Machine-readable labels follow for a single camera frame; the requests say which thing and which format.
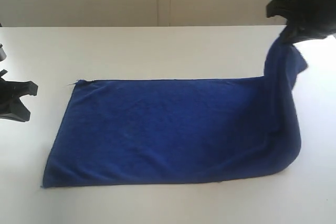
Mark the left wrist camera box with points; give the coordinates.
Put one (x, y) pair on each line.
(2, 53)

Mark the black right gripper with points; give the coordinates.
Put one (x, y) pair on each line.
(317, 17)

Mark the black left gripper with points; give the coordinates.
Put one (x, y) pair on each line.
(15, 111)

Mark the blue towel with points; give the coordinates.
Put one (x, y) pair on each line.
(193, 131)

